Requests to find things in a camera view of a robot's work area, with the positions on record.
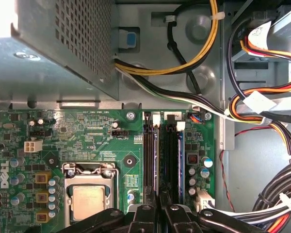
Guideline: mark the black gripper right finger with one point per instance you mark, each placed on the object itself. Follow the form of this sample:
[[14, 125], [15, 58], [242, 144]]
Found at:
[[177, 218]]

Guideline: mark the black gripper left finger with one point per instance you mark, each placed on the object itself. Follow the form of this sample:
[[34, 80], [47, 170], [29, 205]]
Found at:
[[145, 218]]

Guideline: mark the black RAM slot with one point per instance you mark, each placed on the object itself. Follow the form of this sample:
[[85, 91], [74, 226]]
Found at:
[[147, 157], [171, 157]]

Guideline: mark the RAM slot with white clips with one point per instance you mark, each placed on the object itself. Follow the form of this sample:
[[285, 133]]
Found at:
[[156, 120], [181, 126]]

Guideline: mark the CPU socket locking lever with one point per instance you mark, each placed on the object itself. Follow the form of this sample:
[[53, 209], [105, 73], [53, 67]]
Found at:
[[117, 191]]

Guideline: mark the silver CPU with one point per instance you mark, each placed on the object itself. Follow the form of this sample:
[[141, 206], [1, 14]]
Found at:
[[87, 201]]

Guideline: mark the metal CPU socket cover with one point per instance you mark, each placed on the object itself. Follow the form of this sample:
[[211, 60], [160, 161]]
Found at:
[[68, 201]]

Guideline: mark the green motherboard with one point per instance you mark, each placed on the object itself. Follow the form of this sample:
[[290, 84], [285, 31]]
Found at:
[[87, 138]]

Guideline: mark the white four pin connector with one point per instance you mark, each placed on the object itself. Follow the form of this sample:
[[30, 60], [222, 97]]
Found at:
[[33, 146]]

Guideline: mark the orange red power harness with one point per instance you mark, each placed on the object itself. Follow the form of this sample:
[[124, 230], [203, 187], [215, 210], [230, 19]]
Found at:
[[276, 90]]

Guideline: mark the blue plastic tab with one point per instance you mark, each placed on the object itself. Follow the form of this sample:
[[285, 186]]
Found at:
[[132, 40]]

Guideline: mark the black PC case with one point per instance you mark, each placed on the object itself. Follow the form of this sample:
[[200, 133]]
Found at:
[[201, 29]]

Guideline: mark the grey power supply unit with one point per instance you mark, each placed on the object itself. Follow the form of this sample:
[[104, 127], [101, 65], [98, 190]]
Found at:
[[75, 29]]

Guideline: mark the tall metal drive cage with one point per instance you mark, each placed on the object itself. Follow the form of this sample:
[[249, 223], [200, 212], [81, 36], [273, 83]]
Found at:
[[287, 26]]

